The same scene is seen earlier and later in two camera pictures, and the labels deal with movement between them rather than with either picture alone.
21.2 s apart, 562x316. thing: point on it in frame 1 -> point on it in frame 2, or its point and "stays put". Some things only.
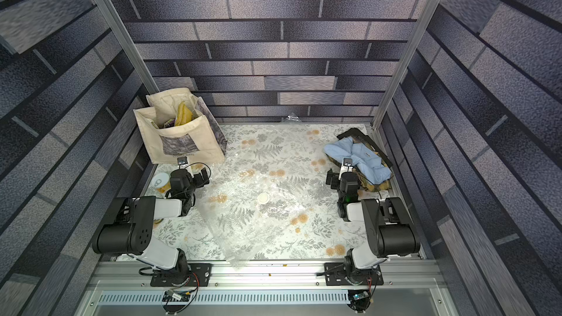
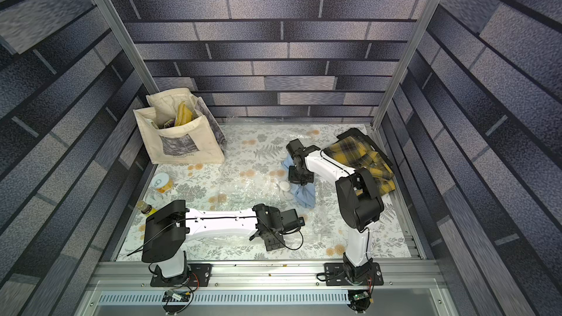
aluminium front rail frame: [264, 289] stays put
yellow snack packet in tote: [184, 115] stays put
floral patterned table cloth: [266, 201] stays put
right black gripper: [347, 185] -> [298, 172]
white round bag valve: [263, 197] -> [284, 185]
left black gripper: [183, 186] -> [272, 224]
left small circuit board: [170, 295] stays put
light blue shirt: [364, 161] -> [304, 194]
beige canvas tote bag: [178, 124] stays put
